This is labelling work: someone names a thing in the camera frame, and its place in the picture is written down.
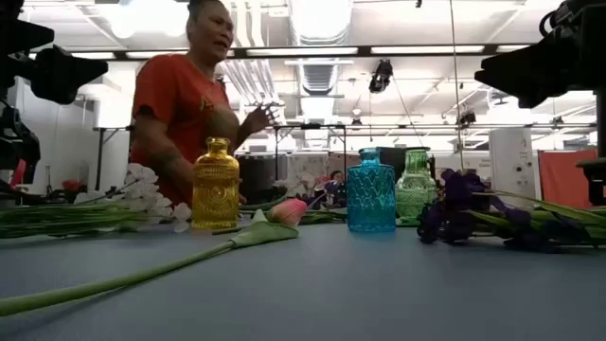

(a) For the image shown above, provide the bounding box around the black partition panel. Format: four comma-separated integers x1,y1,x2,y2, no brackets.
236,153,288,206

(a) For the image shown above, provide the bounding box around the black screen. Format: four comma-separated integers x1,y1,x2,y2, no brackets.
378,145,437,184

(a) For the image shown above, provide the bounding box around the silver air duct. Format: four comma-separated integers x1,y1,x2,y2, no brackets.
287,0,355,97

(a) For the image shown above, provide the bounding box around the yellow glass vase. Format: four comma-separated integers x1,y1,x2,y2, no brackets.
191,136,241,232

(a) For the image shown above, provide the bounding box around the blue-grey table mat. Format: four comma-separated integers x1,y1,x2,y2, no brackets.
0,220,606,341

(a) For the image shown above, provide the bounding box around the black ceiling light rail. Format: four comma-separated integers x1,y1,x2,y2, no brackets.
27,44,536,62

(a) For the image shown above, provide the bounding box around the thin hanging cable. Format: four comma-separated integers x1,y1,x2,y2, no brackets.
448,0,465,170

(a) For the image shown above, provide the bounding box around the pink artificial tulip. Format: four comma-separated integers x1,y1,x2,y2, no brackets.
0,197,309,317

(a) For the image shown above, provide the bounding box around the purple artificial flower bunch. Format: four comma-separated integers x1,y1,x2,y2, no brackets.
297,182,349,224
437,168,606,224
416,201,606,252

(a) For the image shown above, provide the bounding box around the person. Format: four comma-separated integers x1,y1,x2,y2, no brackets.
130,0,281,206
325,169,348,190

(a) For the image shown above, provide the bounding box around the black ceiling-hung camera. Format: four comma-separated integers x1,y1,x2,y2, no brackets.
367,59,394,95

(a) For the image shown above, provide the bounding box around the blue glass vase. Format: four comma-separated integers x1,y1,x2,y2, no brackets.
346,147,398,234

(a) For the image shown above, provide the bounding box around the black background rig frame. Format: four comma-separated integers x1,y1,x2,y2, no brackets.
272,121,598,190

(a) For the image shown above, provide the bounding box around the green glass vase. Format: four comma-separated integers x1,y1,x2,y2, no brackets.
395,147,439,224

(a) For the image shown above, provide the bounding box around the white column cabinet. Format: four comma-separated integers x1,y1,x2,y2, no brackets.
489,127,541,203

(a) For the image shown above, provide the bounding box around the orange-red partition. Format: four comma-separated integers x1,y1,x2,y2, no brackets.
538,150,598,205

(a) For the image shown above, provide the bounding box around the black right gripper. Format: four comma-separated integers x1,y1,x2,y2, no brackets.
474,37,598,109

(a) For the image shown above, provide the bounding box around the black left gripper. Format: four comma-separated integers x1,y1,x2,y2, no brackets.
28,45,109,105

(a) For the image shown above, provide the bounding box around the black background table frame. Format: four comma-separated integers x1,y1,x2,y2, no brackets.
93,125,133,191

